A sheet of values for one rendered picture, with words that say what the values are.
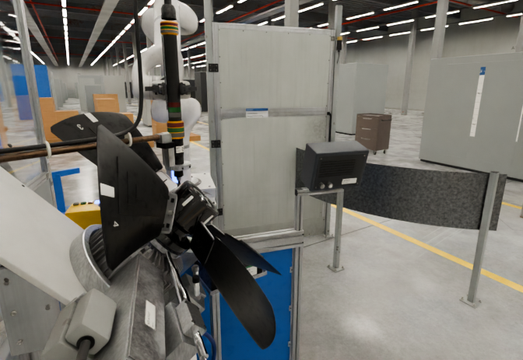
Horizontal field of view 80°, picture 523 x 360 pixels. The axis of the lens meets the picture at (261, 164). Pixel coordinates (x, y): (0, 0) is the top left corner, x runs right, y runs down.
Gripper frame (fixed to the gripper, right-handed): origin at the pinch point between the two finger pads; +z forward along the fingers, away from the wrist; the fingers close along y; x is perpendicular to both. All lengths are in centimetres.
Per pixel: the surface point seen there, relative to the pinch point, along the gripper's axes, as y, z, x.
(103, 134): 12.2, 30.8, -7.2
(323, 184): -62, -30, -40
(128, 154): 9.2, 27.3, -11.2
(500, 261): -274, -88, -149
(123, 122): 13.1, -7.0, -8.9
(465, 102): -525, -353, -22
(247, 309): -11, 31, -45
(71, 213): 35, -31, -42
